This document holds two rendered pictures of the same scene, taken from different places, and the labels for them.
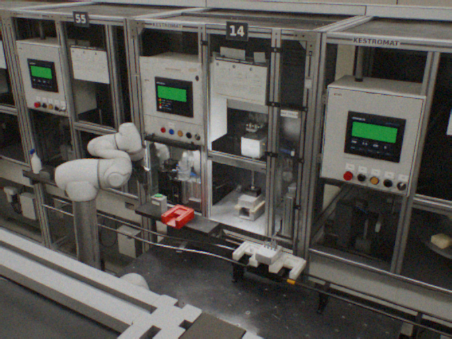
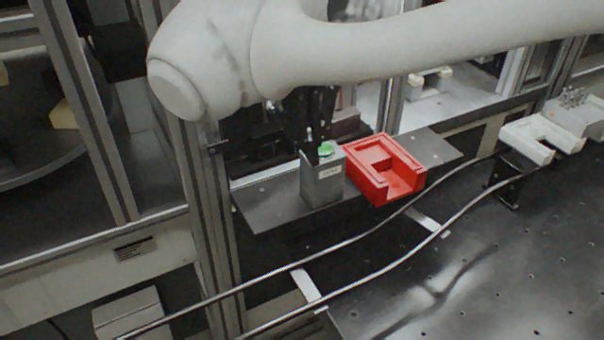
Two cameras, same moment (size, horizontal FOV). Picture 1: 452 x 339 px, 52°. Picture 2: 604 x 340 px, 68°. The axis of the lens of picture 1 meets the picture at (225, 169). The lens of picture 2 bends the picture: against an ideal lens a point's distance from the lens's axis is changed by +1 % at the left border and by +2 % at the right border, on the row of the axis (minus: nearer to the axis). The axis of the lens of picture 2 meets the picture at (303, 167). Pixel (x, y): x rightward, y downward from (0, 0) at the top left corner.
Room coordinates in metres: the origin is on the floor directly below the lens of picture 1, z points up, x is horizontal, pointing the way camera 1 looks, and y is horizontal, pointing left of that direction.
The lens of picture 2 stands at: (2.17, 1.01, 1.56)
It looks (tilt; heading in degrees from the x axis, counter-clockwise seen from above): 40 degrees down; 302
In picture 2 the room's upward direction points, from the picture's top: straight up
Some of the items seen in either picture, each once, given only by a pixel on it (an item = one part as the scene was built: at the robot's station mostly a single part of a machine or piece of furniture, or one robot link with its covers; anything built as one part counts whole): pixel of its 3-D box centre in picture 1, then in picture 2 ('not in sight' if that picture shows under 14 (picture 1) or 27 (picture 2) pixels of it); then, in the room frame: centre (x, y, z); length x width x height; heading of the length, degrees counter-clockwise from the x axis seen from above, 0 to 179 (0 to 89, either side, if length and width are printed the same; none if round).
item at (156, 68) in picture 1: (183, 96); not in sight; (2.65, 0.25, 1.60); 0.42 x 0.29 x 0.46; 59
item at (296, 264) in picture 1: (268, 263); (565, 134); (2.09, -0.23, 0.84); 0.36 x 0.14 x 0.10; 59
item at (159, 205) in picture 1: (159, 204); (320, 171); (2.51, 0.40, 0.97); 0.08 x 0.08 x 0.12; 59
